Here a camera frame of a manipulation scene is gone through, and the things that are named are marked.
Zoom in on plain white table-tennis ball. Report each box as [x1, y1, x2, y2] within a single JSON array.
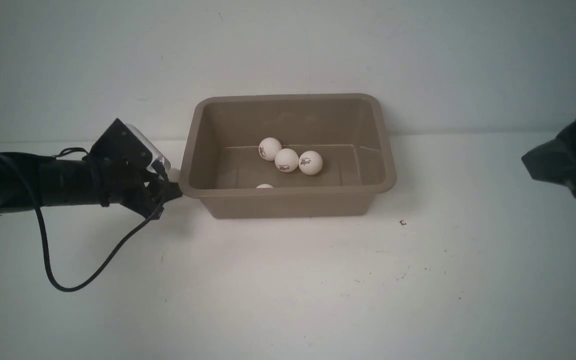
[[256, 183, 274, 189]]

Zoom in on black left camera cable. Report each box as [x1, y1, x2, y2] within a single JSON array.
[[0, 145, 169, 293]]

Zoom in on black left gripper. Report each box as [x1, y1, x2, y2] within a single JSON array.
[[87, 118, 183, 221]]

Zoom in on white ball with logo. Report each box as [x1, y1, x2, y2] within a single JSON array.
[[167, 167, 181, 183]]

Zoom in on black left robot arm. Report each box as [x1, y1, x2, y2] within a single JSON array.
[[0, 119, 183, 220]]

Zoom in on tan plastic storage bin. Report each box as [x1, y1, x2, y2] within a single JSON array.
[[179, 93, 397, 219]]

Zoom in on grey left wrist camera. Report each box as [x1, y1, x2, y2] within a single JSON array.
[[126, 124, 172, 178]]

